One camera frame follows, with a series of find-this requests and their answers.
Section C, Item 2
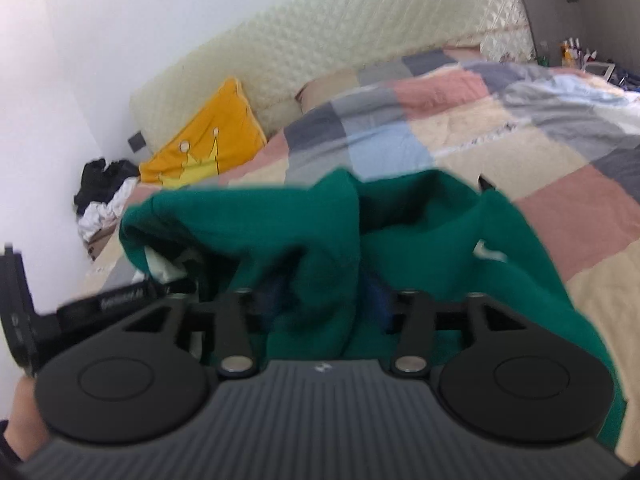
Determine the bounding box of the cream quilted headboard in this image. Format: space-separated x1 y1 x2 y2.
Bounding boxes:
130 0 535 152

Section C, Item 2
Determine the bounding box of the left hand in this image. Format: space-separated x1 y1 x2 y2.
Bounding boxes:
1 376 50 464

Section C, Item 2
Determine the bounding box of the dark wall switch panel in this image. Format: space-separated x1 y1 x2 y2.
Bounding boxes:
128 132 146 153

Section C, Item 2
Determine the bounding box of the patchwork checkered quilt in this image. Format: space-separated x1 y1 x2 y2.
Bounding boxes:
74 45 640 461

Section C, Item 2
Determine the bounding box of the checkered bed pillow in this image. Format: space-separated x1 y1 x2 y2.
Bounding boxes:
296 44 486 113

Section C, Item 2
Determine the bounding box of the orange crown pillow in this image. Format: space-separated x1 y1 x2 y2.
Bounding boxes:
139 77 267 188

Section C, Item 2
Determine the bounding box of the white clothes pile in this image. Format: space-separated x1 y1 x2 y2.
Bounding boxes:
77 177 139 243

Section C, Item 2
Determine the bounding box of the wooden bedside cabinet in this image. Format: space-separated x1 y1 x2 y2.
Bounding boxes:
84 226 117 261

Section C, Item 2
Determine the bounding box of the green sweatshirt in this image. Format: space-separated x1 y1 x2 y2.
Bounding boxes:
118 167 627 453

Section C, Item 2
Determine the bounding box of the black clothes pile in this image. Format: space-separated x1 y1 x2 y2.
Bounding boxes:
74 158 140 217

